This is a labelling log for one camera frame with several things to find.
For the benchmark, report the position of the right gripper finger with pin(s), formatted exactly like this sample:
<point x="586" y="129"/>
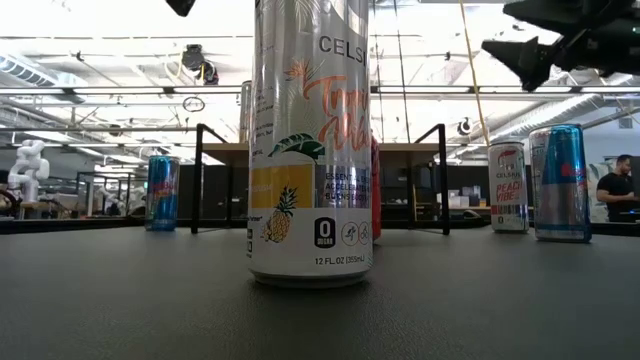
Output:
<point x="532" y="60"/>
<point x="575" y="15"/>

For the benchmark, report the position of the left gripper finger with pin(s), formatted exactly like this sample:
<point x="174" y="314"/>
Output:
<point x="181" y="6"/>

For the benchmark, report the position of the Celsius Peach Vibe can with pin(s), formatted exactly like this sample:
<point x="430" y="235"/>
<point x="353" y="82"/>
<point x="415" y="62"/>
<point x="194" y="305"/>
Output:
<point x="507" y="190"/>

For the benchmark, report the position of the silver-blue Red Bull can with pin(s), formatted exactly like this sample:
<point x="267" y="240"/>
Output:
<point x="560" y="200"/>

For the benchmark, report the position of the blue Red Bull can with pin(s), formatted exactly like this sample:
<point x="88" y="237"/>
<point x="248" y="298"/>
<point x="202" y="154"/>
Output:
<point x="162" y="200"/>

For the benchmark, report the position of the red beverage can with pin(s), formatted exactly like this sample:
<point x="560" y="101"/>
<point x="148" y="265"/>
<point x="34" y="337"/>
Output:
<point x="376" y="200"/>

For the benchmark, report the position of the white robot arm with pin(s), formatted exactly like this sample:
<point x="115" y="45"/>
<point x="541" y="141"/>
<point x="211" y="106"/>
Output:
<point x="107" y="197"/>
<point x="29" y="170"/>

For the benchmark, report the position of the long ceiling light strip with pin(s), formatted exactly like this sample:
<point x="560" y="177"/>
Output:
<point x="440" y="90"/>

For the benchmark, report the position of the person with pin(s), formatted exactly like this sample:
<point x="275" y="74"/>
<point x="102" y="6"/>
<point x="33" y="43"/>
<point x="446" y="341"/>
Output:
<point x="617" y="192"/>

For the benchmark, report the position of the white storage boxes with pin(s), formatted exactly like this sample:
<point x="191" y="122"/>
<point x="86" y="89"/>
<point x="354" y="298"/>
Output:
<point x="465" y="197"/>

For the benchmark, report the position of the Celsius Tropical Vibe can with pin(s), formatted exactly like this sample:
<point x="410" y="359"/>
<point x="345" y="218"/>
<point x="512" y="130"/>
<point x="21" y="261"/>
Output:
<point x="310" y="200"/>

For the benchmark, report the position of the ventilation duct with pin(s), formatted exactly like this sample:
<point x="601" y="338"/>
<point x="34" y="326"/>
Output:
<point x="25" y="72"/>
<point x="550" y="117"/>

